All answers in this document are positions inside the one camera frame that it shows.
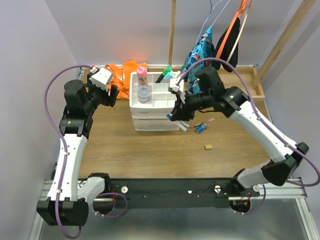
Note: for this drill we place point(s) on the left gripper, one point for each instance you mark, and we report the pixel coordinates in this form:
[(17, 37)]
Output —
[(108, 99)]

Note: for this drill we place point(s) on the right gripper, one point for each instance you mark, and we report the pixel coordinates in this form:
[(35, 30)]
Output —
[(182, 113)]

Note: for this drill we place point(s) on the blue capped white marker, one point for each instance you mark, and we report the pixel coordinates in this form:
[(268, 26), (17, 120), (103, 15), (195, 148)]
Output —
[(177, 122)]

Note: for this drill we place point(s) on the white plastic drawer organizer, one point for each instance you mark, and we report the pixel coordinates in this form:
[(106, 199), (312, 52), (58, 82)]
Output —
[(152, 115)]

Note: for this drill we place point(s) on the light blue highlighter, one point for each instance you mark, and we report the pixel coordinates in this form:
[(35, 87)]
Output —
[(167, 77)]

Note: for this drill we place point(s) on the clear jar of paperclips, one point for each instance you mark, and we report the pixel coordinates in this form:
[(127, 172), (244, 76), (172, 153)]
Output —
[(143, 94)]

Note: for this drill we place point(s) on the black green highlighter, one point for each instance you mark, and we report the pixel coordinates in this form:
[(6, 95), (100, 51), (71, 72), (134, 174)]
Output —
[(162, 75)]

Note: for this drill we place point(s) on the pink capped pen tube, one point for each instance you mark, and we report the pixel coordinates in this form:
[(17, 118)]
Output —
[(141, 72)]

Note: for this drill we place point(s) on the black capped white marker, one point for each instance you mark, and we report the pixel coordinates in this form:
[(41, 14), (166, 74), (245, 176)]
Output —
[(185, 124)]

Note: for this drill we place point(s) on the purple capped white marker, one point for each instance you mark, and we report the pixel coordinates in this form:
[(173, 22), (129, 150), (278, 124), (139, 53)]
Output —
[(177, 74)]

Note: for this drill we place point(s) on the peach capped white marker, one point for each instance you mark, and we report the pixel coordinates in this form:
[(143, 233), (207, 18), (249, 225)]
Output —
[(182, 69)]

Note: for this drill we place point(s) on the teal capped white marker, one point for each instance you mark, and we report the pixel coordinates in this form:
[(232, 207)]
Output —
[(169, 68)]

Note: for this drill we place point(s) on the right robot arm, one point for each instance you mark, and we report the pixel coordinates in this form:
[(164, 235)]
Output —
[(284, 153)]

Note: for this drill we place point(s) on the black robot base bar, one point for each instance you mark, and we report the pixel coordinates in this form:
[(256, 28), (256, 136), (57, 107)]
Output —
[(170, 193)]

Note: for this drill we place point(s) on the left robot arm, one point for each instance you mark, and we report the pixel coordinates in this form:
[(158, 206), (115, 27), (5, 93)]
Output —
[(65, 199)]

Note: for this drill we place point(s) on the blue grey stamp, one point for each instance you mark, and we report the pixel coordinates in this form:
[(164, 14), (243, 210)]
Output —
[(201, 128)]

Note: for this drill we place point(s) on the orange tie-dye cloth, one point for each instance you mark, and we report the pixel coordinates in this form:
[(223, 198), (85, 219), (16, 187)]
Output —
[(122, 76)]

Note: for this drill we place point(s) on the orange red pen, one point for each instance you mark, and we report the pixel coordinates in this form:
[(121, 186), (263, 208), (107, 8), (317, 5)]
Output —
[(199, 124)]

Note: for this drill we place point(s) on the small tan eraser block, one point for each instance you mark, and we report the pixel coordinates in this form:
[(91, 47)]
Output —
[(208, 147)]

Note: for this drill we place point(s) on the black garment on hanger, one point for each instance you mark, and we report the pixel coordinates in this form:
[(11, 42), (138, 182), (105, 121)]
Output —
[(228, 48)]

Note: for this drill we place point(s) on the blue patterned shirt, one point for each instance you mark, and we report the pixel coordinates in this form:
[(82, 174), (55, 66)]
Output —
[(204, 48)]

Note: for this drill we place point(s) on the orange hanger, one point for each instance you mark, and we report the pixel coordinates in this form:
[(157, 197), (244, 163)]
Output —
[(237, 15)]

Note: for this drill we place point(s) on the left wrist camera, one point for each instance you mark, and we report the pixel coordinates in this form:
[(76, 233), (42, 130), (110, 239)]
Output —
[(101, 77)]

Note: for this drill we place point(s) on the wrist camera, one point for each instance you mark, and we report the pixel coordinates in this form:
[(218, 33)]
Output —
[(101, 77), (176, 86)]

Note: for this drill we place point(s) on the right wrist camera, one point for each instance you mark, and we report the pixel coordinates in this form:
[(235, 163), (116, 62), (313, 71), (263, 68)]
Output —
[(176, 86)]

